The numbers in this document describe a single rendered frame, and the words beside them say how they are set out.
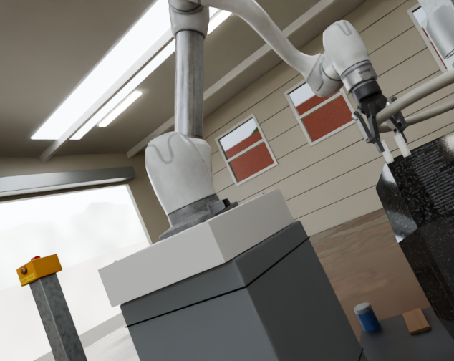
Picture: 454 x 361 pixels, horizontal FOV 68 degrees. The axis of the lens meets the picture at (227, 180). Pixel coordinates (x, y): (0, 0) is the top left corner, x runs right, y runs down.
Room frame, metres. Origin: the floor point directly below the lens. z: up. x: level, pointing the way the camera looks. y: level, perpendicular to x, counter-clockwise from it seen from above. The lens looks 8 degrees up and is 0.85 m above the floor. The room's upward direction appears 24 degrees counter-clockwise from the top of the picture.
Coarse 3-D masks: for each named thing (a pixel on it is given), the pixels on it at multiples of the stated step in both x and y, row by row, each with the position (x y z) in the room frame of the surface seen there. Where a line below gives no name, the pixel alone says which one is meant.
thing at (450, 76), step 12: (432, 84) 0.79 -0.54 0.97; (444, 84) 0.77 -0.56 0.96; (408, 96) 0.83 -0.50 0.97; (420, 96) 0.81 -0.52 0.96; (384, 108) 0.91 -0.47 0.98; (396, 108) 0.87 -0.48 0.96; (444, 108) 1.16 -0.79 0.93; (384, 120) 0.93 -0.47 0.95; (408, 120) 1.18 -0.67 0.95; (420, 120) 1.19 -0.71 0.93; (384, 132) 1.14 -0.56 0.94
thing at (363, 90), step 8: (360, 88) 0.93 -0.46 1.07; (368, 88) 0.92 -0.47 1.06; (376, 88) 0.92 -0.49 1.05; (352, 96) 0.97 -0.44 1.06; (360, 96) 0.94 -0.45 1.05; (368, 96) 0.93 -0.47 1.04; (376, 96) 0.95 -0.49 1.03; (384, 96) 0.95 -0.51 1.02; (360, 104) 0.95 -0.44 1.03; (368, 104) 0.95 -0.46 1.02; (376, 104) 0.95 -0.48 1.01; (384, 104) 0.95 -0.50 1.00; (368, 112) 0.95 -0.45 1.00; (376, 112) 0.95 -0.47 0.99
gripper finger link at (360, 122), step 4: (356, 112) 0.94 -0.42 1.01; (356, 116) 0.95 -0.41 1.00; (360, 116) 0.94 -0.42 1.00; (356, 120) 0.96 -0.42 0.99; (360, 120) 0.94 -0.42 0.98; (360, 124) 0.95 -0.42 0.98; (364, 124) 0.94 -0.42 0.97; (360, 128) 0.96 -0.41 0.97; (364, 128) 0.94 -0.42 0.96; (364, 132) 0.95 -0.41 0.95; (368, 132) 0.94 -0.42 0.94; (364, 136) 0.96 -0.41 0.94; (368, 136) 0.94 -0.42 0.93; (372, 140) 0.94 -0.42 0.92
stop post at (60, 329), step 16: (48, 256) 1.40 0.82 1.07; (16, 272) 1.38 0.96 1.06; (32, 272) 1.34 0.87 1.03; (48, 272) 1.38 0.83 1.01; (32, 288) 1.38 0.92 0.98; (48, 288) 1.38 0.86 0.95; (48, 304) 1.36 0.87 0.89; (64, 304) 1.42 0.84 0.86; (48, 320) 1.37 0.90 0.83; (64, 320) 1.40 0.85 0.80; (48, 336) 1.39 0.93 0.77; (64, 336) 1.38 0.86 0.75; (64, 352) 1.36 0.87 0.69; (80, 352) 1.41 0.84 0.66
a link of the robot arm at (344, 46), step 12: (336, 24) 0.92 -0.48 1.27; (348, 24) 0.92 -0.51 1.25; (324, 36) 0.95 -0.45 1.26; (336, 36) 0.92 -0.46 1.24; (348, 36) 0.91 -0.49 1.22; (360, 36) 0.94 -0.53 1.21; (324, 48) 0.97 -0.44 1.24; (336, 48) 0.93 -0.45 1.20; (348, 48) 0.91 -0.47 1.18; (360, 48) 0.91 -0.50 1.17; (324, 60) 1.00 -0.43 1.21; (336, 60) 0.94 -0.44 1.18; (348, 60) 0.92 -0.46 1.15; (360, 60) 0.92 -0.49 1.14; (324, 72) 1.03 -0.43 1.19; (336, 72) 0.98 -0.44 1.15
